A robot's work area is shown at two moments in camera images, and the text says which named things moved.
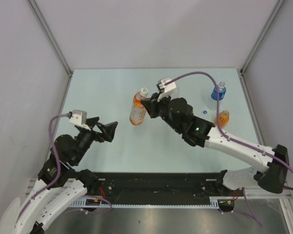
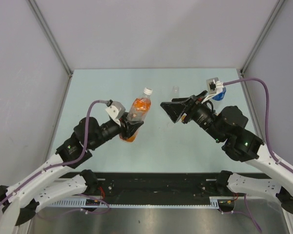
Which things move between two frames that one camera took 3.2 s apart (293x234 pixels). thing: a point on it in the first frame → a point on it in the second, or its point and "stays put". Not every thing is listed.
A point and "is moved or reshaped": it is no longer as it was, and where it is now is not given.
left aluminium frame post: [55, 43] stays put
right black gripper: [152, 104] → [176, 109]
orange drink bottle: [138, 110] is moved or reshaped
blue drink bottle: [222, 90] stays put
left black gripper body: [97, 135] → [123, 131]
